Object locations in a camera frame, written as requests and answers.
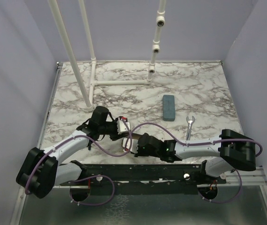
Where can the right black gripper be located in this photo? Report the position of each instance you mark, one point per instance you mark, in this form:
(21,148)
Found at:
(139,153)

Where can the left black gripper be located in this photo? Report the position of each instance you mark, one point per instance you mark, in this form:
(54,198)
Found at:
(116,136)

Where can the blue-grey glasses case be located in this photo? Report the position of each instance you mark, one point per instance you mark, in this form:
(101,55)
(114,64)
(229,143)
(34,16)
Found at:
(168,103)

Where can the black cylinder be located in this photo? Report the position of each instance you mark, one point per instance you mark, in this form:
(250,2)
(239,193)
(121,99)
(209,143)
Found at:
(133,135)

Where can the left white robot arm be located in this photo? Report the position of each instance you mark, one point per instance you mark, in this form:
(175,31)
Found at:
(39,169)

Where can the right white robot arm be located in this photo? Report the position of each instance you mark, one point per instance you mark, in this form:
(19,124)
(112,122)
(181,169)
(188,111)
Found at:
(229,151)

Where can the silver wrench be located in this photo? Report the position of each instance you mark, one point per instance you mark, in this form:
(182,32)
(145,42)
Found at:
(189,127)

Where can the blue-handled pliers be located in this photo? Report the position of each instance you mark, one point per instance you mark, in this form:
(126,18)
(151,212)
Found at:
(89,145)

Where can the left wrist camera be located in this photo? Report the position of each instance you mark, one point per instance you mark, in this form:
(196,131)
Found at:
(123,126)

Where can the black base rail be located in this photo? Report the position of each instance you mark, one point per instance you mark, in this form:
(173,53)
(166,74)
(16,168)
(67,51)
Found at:
(151,179)

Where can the aluminium extrusion rail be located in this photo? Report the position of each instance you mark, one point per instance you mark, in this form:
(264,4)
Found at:
(253,178)

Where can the white PVC pipe frame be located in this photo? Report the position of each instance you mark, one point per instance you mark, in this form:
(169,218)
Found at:
(88,94)

